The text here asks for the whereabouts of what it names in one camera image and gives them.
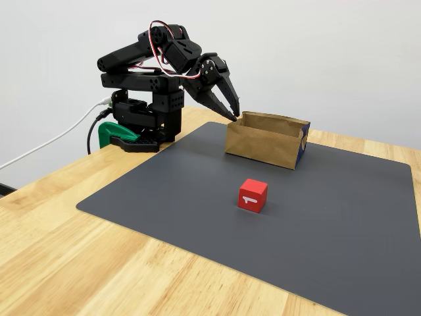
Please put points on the red cube with white mark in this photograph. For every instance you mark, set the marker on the red cube with white mark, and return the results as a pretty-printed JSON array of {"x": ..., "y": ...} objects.
[{"x": 251, "y": 197}]

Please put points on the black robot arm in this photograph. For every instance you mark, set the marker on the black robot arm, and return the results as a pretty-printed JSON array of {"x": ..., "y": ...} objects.
[{"x": 131, "y": 54}]

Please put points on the brown paper box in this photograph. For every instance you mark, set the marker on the brown paper box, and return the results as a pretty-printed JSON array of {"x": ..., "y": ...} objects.
[{"x": 260, "y": 148}]

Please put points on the green table clamp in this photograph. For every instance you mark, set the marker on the green table clamp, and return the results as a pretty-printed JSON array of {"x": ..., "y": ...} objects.
[{"x": 107, "y": 131}]

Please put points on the dark grey mat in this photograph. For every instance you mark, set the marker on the dark grey mat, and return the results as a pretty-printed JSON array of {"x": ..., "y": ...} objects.
[{"x": 197, "y": 214}]

